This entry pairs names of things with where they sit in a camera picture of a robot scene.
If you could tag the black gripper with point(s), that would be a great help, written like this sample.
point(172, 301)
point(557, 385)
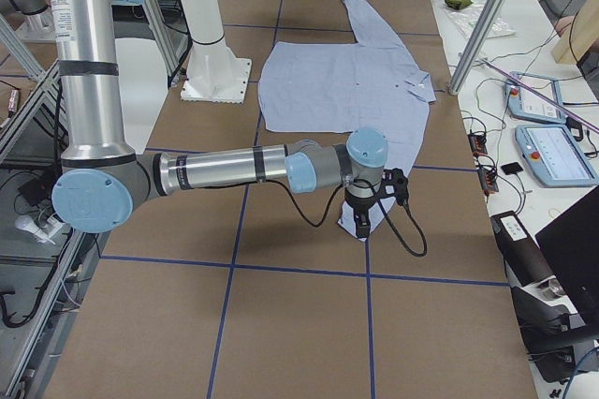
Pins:
point(358, 206)

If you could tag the light blue striped shirt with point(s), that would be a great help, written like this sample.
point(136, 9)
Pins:
point(374, 82)

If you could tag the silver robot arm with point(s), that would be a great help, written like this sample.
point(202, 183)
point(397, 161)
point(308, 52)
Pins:
point(104, 180)

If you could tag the orange electronics board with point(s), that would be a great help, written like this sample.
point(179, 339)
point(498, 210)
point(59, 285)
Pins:
point(477, 143)

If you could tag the black box with label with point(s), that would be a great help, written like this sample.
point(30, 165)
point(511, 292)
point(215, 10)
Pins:
point(519, 249)

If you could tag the far blue teach pendant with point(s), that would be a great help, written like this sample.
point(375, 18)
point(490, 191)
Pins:
point(524, 105)

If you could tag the blue teach pendant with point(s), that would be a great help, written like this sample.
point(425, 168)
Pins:
point(554, 157)
point(524, 105)

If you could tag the near blue teach pendant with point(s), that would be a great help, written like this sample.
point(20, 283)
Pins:
point(554, 157)

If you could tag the black computer monitor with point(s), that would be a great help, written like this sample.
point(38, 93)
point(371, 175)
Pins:
point(569, 245)

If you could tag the green cloth pouch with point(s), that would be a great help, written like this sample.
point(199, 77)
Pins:
point(458, 4)

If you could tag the reacher grabber stick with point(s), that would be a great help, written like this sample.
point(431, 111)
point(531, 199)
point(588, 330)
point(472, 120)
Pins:
point(524, 86)

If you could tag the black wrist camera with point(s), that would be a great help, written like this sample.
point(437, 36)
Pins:
point(394, 185)

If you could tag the white central pedestal column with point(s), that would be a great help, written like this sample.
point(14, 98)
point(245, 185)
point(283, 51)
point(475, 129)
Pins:
point(213, 73)

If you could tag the aluminium frame post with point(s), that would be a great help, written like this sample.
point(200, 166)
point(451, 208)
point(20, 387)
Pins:
point(474, 45)

